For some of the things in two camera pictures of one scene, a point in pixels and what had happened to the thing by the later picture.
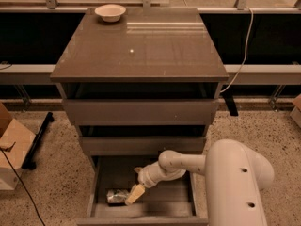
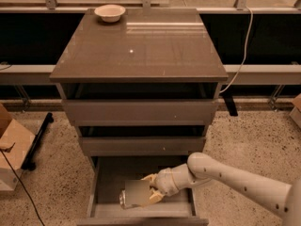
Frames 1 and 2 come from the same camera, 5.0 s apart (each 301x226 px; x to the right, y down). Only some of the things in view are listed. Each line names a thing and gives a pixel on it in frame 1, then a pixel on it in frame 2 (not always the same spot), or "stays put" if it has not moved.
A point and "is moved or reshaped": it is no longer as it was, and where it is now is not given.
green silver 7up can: [117, 196] is moved or reshaped
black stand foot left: [29, 162] stays put
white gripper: [146, 177] -> [164, 182]
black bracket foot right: [230, 104] stays put
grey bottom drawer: [179, 201] stays put
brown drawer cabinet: [134, 87] stays put
